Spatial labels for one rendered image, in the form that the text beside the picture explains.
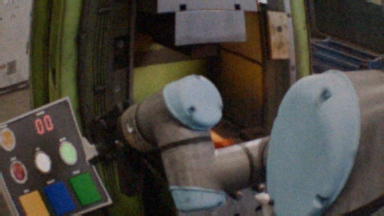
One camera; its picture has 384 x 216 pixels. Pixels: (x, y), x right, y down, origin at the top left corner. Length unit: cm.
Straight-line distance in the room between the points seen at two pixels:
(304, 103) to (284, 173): 6
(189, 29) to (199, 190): 60
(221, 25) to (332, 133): 97
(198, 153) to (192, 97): 7
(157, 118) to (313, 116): 42
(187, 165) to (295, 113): 37
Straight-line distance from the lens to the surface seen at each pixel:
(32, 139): 100
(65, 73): 125
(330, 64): 505
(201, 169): 68
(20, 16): 630
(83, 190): 103
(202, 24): 121
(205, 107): 68
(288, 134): 34
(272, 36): 147
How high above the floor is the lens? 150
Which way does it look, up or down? 18 degrees down
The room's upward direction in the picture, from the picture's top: 1 degrees counter-clockwise
